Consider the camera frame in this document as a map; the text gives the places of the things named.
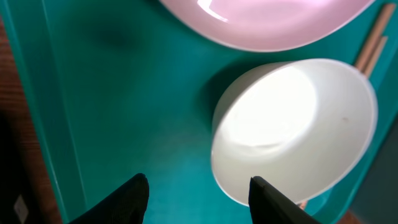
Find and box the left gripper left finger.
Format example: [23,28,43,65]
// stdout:
[70,173,149,224]

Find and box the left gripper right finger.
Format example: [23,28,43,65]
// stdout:
[248,176,319,224]

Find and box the pale green bowl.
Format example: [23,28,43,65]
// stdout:
[211,58,378,205]

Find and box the large pink plate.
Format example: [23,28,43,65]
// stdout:
[160,0,374,52]

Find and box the black plastic tray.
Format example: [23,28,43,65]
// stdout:
[1,116,44,224]

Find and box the teal plastic tray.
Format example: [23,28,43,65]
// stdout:
[1,1,382,223]

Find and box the right wooden chopstick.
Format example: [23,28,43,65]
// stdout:
[363,36,388,78]

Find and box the wooden chopstick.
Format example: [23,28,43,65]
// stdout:
[363,36,388,78]
[354,3,397,73]

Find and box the left wooden chopstick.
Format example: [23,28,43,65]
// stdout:
[354,3,397,73]

